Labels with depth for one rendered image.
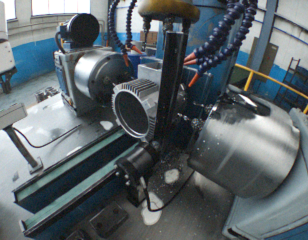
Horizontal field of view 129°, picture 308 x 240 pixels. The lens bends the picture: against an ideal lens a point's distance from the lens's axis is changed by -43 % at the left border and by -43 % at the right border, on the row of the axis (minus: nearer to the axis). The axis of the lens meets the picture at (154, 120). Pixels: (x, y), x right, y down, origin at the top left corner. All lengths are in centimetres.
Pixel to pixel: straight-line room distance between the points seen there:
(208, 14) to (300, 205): 62
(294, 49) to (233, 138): 600
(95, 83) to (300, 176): 64
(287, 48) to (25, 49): 923
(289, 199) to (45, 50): 615
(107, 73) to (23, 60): 533
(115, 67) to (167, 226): 61
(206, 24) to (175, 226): 71
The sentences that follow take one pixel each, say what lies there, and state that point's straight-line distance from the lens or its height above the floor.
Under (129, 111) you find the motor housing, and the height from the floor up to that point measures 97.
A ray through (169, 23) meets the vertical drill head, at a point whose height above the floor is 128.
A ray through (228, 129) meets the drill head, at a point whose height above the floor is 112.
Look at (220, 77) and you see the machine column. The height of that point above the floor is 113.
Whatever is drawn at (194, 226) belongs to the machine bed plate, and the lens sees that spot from 47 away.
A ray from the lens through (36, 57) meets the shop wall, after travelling 588.
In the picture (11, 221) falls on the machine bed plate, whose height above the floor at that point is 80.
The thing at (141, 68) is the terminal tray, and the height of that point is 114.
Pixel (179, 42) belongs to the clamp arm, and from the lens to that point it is 20.
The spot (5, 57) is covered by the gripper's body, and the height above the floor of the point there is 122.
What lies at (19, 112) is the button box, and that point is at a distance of 51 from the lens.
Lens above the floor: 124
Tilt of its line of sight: 37 degrees down
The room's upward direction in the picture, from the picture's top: 7 degrees clockwise
